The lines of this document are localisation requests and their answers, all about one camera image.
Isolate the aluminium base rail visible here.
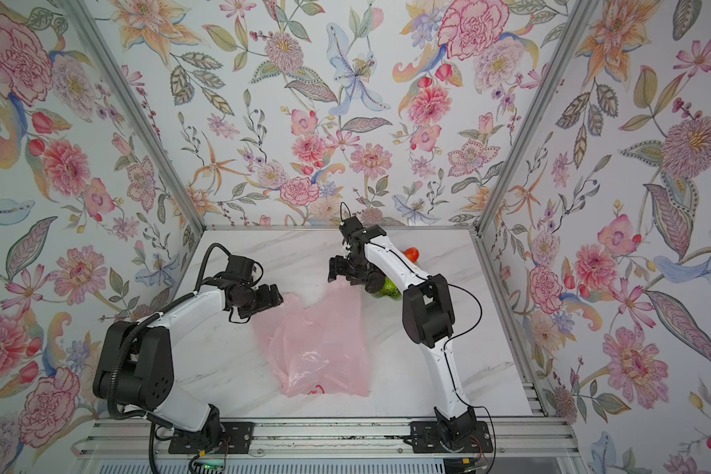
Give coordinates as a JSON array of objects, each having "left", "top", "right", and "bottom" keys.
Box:
[{"left": 73, "top": 416, "right": 582, "bottom": 460}]

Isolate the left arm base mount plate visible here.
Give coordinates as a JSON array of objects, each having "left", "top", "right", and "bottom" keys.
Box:
[{"left": 168, "top": 422, "right": 256, "bottom": 455}]

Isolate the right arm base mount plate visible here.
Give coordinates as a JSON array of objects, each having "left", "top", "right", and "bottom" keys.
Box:
[{"left": 406, "top": 421, "right": 494, "bottom": 454}]

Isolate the light green fruit plate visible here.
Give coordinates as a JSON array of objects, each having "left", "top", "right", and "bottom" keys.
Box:
[{"left": 374, "top": 277, "right": 404, "bottom": 301}]

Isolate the left aluminium corner post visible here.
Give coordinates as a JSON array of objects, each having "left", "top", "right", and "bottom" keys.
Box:
[{"left": 59, "top": 0, "right": 207, "bottom": 237}]

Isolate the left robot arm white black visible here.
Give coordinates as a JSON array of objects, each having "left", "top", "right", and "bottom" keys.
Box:
[{"left": 93, "top": 255, "right": 284, "bottom": 436}]

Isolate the aluminium corner post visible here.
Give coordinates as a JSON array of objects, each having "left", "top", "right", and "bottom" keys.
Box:
[
  {"left": 59, "top": 0, "right": 207, "bottom": 237},
  {"left": 476, "top": 1, "right": 596, "bottom": 238}
]

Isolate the pink plastic bag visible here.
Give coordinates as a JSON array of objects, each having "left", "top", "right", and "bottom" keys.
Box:
[{"left": 252, "top": 280, "right": 371, "bottom": 397}]

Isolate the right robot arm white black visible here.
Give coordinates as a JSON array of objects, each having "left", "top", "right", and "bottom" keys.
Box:
[{"left": 328, "top": 216, "right": 477, "bottom": 452}]

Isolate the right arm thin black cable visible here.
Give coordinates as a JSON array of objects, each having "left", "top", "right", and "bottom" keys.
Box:
[{"left": 339, "top": 200, "right": 499, "bottom": 474}]

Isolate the right aluminium corner post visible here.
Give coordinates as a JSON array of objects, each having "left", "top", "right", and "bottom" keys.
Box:
[{"left": 476, "top": 1, "right": 596, "bottom": 238}]

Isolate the red orange tomato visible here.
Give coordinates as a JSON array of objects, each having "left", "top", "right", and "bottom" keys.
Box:
[{"left": 403, "top": 247, "right": 421, "bottom": 265}]

